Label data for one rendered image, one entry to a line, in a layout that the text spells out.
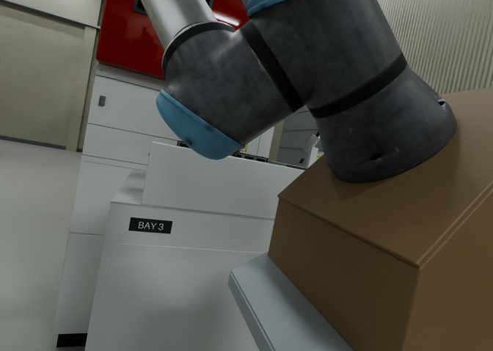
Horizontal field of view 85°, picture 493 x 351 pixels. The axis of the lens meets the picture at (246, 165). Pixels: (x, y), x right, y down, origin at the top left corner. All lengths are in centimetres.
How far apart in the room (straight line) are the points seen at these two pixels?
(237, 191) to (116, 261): 31
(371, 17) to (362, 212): 19
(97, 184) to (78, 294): 47
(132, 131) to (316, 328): 109
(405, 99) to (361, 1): 10
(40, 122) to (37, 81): 129
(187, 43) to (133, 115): 93
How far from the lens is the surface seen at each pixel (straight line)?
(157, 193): 64
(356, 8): 31
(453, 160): 32
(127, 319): 75
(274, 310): 32
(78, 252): 138
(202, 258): 69
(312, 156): 106
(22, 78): 1112
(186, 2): 41
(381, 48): 32
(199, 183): 64
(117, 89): 127
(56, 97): 1078
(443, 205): 27
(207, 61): 32
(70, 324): 152
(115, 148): 126
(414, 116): 32
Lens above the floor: 97
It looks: 2 degrees down
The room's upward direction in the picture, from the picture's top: 11 degrees clockwise
